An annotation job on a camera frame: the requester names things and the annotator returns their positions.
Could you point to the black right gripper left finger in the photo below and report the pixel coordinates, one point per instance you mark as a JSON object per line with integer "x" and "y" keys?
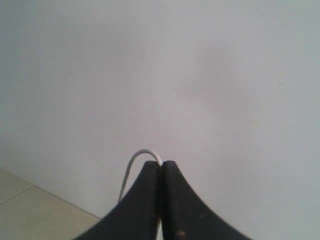
{"x": 136, "y": 216}

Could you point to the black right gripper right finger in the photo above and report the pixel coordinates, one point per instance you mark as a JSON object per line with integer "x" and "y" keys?
{"x": 184, "y": 215}

